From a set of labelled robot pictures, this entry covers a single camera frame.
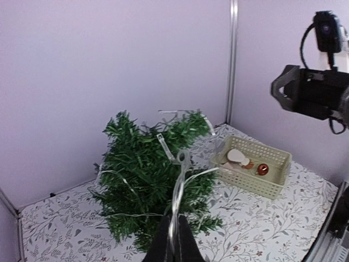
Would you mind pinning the right aluminium frame post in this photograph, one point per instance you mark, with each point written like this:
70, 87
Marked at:
234, 11

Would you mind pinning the red ball ornament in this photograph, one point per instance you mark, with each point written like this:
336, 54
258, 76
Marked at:
262, 169

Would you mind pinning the left aluminium frame post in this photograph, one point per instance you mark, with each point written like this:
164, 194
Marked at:
12, 248

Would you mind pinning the cream balloon ornament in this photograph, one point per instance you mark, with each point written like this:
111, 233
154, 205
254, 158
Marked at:
238, 157

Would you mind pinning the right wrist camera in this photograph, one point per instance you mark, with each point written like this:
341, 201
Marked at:
328, 35

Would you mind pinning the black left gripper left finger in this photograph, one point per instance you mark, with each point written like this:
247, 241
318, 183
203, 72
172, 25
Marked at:
160, 248

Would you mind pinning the floral patterned table mat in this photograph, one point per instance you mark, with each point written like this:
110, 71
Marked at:
69, 226

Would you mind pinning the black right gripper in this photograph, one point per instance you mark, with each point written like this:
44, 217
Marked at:
314, 93

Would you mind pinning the clear string light garland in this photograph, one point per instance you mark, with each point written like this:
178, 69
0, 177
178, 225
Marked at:
199, 184

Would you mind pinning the cream perforated plastic basket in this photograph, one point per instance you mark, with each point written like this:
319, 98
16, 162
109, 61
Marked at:
269, 185

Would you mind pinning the pink bow ornament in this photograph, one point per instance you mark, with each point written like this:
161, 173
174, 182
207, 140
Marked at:
231, 166

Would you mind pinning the aluminium frame post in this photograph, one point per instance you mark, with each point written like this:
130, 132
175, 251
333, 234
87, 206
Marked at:
12, 248
234, 11

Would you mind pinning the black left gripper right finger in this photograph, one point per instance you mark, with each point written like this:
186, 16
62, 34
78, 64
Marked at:
185, 246

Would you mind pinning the small green christmas tree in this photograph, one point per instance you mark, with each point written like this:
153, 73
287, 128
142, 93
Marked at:
139, 172

